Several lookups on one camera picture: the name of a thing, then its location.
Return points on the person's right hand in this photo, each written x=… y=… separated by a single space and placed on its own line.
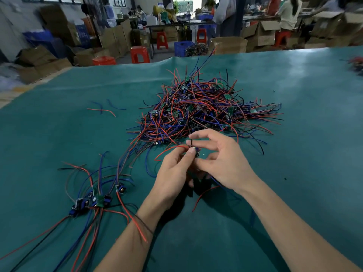
x=232 y=167

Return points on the person's left hand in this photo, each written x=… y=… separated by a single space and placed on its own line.
x=167 y=181

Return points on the person's right middle finger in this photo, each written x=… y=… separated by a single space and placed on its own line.
x=208 y=132

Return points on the person's right thumb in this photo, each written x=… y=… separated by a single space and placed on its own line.
x=204 y=164

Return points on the person's left thumb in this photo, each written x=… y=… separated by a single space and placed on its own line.
x=183 y=162

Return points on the person's left forearm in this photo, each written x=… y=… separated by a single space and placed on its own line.
x=127 y=246

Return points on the person's right forearm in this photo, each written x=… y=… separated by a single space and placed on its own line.
x=283 y=223

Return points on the black wrist band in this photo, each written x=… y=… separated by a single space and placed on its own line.
x=144 y=223

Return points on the blue plastic crate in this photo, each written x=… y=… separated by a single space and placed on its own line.
x=181 y=48

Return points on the teal table cover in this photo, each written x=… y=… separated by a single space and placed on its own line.
x=297 y=124

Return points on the dark work table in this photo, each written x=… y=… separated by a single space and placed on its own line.
x=175 y=24

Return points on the open cardboard box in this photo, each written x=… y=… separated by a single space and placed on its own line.
x=262 y=32

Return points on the leaning cardboard sheets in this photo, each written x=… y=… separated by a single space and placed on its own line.
x=113 y=39

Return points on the low cardboard box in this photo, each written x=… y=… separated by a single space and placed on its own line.
x=85 y=57

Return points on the tall blue crate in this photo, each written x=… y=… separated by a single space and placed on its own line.
x=82 y=33

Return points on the group of big cardboard boxes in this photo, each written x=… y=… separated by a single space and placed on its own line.
x=334 y=28

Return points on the long cardboard box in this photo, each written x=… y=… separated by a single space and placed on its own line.
x=42 y=69

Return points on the flattened cardboard box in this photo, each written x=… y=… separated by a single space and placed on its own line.
x=36 y=55

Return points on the large brown cardboard box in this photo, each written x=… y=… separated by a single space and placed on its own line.
x=58 y=22

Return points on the stack of blue crates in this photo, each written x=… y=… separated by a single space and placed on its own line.
x=42 y=41

